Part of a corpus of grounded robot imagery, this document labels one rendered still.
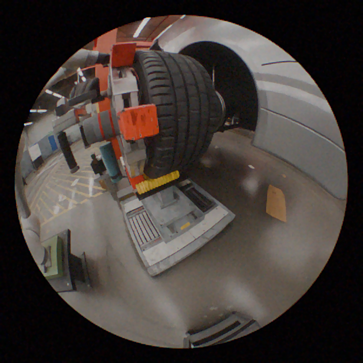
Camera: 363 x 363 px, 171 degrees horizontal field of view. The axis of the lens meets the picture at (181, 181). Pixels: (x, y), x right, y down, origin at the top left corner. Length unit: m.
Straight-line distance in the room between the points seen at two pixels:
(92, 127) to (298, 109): 0.75
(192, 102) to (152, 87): 0.12
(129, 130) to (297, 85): 0.50
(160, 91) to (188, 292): 0.99
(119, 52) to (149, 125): 0.30
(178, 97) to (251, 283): 1.10
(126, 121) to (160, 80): 0.14
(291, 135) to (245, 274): 0.89
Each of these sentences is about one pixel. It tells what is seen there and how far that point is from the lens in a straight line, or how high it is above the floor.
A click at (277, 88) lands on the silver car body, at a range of 0.47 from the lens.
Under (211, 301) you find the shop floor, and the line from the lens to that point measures 0.90.
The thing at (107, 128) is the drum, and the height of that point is 0.84.
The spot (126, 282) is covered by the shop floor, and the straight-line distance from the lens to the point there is 0.97.
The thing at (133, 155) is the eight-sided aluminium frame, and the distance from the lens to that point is 0.34.
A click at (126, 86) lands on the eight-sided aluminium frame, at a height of 0.95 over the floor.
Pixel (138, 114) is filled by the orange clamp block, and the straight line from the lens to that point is 0.23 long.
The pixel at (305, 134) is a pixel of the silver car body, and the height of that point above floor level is 0.87.
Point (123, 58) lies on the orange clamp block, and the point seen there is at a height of 1.08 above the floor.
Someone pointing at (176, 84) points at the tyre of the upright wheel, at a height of 0.94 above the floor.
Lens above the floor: 0.87
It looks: 38 degrees down
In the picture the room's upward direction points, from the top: 3 degrees counter-clockwise
